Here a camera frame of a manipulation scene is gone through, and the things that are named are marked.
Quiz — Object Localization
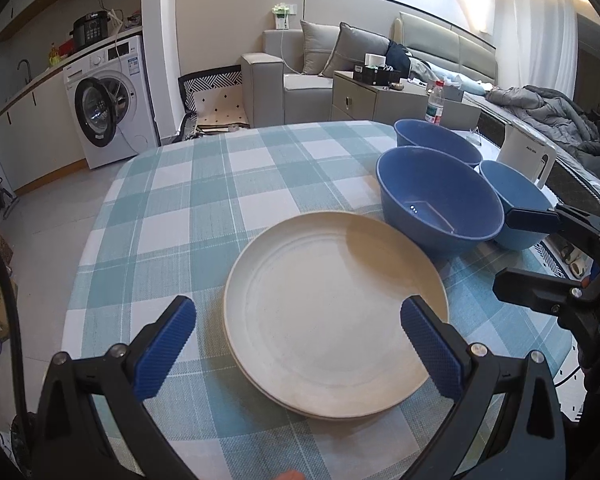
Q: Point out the beige padded headboard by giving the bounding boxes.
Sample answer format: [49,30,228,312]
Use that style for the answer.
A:
[391,11,498,96]

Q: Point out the white curtain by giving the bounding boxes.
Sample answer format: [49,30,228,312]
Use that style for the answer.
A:
[500,0,581,106]

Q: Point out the black cable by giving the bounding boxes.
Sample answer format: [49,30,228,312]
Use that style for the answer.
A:
[0,220,22,480]

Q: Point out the cream ceramic plate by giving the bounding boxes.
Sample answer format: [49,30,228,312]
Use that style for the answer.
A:
[224,211,449,415]
[224,290,447,422]

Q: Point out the teal white checked tablecloth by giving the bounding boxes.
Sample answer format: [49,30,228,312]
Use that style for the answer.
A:
[62,120,588,480]

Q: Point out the white kitchen counter cabinet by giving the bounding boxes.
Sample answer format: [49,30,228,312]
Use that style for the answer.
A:
[0,67,88,193]

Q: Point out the black organizer tray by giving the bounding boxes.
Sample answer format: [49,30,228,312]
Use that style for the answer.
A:
[353,65,406,86]

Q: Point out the white electric kettle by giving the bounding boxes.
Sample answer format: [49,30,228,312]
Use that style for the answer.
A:
[496,119,558,190]

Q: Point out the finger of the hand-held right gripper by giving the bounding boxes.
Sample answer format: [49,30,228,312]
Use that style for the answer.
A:
[505,202,600,242]
[492,266,588,318]

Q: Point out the white marble side table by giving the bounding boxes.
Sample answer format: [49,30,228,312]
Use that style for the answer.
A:
[450,125,563,201]

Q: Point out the white washing machine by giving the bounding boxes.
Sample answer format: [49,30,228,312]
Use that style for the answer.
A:
[62,35,161,170]

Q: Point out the cream dotted cushion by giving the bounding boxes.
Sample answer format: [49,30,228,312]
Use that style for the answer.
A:
[192,84,251,128]

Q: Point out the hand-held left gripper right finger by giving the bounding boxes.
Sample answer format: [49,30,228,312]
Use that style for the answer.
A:
[400,296,566,480]

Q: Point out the clear water bottle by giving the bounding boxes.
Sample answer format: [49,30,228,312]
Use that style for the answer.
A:
[425,80,446,126]

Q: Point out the patterned floor rug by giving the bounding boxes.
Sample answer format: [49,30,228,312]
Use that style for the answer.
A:
[530,240,588,281]

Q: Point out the black white patterned cushion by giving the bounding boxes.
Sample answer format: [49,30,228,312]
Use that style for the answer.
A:
[178,67,243,116]

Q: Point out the grey sofa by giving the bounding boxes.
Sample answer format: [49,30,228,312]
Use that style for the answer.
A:
[240,27,396,128]

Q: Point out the white green wall holder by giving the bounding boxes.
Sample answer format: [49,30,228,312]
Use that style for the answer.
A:
[271,4,297,30]

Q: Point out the grey cushion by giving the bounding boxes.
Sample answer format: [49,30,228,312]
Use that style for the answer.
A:
[319,22,391,78]
[300,20,342,76]

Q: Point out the grey side cabinet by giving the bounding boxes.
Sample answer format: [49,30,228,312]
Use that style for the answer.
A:
[329,71,433,123]

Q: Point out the grey blanket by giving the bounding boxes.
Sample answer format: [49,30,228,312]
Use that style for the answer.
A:
[485,84,600,161]

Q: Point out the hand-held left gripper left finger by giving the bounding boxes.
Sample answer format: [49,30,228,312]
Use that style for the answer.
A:
[32,296,197,480]

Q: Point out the light blue bowl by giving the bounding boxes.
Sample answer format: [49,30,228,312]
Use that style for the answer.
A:
[479,160,558,252]

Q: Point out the large blue bowl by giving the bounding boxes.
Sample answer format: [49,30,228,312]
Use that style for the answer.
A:
[376,146,505,256]

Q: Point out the black pressure cooker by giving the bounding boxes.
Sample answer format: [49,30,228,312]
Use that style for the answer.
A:
[71,10,112,52]

